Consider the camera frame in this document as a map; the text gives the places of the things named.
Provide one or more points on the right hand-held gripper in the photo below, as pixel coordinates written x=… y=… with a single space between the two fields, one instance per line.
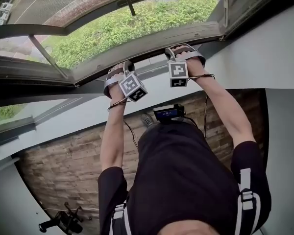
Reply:
x=177 y=73

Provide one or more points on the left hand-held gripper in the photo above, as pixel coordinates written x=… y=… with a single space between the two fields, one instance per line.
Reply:
x=133 y=88

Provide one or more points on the black framed window sash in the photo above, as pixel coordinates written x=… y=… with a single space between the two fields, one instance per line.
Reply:
x=147 y=51

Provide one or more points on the person's right forearm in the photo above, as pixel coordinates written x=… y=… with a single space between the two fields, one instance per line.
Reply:
x=223 y=106

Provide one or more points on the person's left forearm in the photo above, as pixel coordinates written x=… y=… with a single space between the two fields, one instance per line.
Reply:
x=112 y=136

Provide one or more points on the open glass window sash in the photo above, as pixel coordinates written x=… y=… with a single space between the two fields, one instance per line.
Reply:
x=27 y=32

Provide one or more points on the person's right hand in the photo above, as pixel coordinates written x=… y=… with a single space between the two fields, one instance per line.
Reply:
x=194 y=67

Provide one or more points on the person's left hand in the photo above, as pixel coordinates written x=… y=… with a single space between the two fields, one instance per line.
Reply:
x=117 y=78

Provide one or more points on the person's grey shoe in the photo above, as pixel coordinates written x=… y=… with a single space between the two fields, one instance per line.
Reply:
x=147 y=120

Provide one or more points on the small black monitor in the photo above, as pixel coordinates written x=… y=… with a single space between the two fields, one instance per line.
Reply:
x=167 y=112

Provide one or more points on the green hedge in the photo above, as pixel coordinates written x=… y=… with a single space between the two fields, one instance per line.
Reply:
x=137 y=28

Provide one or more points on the person's black shirt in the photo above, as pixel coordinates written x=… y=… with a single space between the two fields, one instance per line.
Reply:
x=186 y=175

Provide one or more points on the black office chair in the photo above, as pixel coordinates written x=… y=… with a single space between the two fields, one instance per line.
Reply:
x=68 y=223

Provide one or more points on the person's face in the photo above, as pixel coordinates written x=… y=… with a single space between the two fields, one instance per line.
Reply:
x=191 y=229

